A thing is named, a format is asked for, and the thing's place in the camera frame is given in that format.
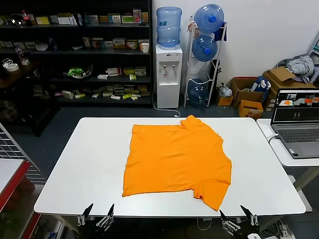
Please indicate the red edged white table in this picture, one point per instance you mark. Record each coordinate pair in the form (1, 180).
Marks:
(10, 171)

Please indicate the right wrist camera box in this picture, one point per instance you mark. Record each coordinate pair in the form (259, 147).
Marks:
(254, 235)

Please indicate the white plastic bag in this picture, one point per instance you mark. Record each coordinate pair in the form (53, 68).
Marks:
(225, 91)

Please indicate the white card box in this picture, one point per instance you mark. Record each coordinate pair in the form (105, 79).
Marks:
(63, 20)

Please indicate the yellow flat box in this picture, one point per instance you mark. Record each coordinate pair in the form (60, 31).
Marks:
(103, 18)

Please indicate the white metal jug rack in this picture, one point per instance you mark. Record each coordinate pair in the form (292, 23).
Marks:
(213, 82)

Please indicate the dark blue bottle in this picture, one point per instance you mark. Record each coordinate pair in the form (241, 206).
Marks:
(51, 44)

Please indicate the blue water jug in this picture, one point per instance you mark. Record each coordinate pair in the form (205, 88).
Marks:
(205, 48)
(198, 92)
(209, 18)
(169, 27)

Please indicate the white flat box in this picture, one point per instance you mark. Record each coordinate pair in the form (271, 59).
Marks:
(115, 97)
(67, 94)
(103, 76)

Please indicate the open brown cardboard box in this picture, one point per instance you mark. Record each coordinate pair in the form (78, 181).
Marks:
(245, 95)

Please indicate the white tape roll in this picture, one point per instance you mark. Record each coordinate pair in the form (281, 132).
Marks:
(11, 66)

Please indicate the cola bottle red cap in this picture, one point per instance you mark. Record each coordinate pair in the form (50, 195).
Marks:
(26, 17)

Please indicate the yellow green box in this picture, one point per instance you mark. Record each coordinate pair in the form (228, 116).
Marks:
(129, 71)

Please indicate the orange t-shirt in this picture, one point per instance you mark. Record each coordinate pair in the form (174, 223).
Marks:
(174, 159)

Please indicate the red white box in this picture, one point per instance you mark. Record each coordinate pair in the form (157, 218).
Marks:
(113, 71)
(131, 44)

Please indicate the grey laptop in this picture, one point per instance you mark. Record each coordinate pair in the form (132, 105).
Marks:
(299, 139)

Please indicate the small white side table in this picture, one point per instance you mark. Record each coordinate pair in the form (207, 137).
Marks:
(279, 154)

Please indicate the grey clothes pile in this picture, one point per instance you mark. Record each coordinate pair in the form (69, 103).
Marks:
(301, 63)

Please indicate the white teal box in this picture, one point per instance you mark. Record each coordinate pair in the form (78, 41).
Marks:
(93, 19)

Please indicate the white water dispenser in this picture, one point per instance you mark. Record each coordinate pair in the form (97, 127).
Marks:
(169, 87)

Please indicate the pink colourful tall box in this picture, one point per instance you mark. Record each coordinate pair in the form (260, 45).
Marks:
(137, 15)

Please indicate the brown wooden desk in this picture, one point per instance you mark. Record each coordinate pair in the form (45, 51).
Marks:
(15, 77)

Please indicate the shiny glass dome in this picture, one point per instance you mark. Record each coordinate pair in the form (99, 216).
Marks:
(16, 20)

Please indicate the blue cloth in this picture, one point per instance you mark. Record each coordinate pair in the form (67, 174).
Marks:
(220, 35)

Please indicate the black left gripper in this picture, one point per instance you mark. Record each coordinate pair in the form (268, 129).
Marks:
(96, 232)

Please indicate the large white table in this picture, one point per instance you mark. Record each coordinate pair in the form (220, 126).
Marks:
(99, 139)

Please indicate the black shelf unit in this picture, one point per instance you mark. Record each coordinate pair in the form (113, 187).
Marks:
(62, 52)

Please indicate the green white bowl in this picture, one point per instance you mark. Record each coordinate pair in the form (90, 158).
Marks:
(77, 72)

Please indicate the white power strip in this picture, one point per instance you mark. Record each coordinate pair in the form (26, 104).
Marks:
(282, 229)

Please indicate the small orange box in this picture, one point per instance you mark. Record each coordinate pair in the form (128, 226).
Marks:
(225, 101)

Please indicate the white brown box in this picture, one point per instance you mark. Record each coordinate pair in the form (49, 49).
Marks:
(96, 42)

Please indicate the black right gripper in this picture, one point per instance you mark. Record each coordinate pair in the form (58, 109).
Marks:
(243, 232)

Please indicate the orange printed carton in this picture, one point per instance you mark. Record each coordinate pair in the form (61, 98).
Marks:
(249, 113)

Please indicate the yellow white box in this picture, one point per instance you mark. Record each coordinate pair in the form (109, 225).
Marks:
(43, 20)
(119, 43)

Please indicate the pink cloth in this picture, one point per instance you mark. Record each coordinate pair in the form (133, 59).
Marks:
(191, 26)

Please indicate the clear plastic bottle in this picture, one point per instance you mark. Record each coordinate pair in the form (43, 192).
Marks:
(18, 53)

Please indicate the white paper cup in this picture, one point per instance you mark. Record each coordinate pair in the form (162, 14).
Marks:
(145, 47)

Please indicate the blue white bag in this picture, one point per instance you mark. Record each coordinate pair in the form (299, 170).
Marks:
(261, 85)

